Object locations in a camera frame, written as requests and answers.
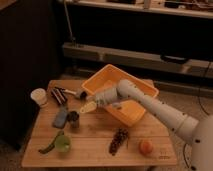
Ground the small dark metal can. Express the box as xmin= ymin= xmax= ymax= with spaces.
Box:
xmin=67 ymin=111 xmax=79 ymax=128

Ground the long grey shelf rail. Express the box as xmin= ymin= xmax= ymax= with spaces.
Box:
xmin=62 ymin=42 xmax=213 ymax=78

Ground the green pepper toy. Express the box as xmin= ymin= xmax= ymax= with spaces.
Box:
xmin=38 ymin=130 xmax=64 ymax=154

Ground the white cup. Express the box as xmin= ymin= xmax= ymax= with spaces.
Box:
xmin=30 ymin=88 xmax=47 ymax=107

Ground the metal stand pole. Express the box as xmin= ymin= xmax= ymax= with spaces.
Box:
xmin=63 ymin=0 xmax=76 ymax=45

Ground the green plastic cup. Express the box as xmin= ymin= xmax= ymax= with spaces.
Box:
xmin=54 ymin=135 xmax=70 ymax=153

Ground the blue-grey sponge block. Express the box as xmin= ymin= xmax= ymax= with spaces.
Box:
xmin=52 ymin=106 xmax=68 ymax=129

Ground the orange fruit toy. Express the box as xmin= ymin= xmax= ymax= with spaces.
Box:
xmin=139 ymin=140 xmax=153 ymax=155

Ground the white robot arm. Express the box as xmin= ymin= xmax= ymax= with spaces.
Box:
xmin=80 ymin=79 xmax=213 ymax=171

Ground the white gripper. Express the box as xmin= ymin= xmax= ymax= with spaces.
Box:
xmin=79 ymin=87 xmax=119 ymax=114

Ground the orange plastic tray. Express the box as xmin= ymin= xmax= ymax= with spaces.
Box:
xmin=82 ymin=64 xmax=159 ymax=127

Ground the dark grape bunch toy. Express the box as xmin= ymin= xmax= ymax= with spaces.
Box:
xmin=109 ymin=128 xmax=129 ymax=155

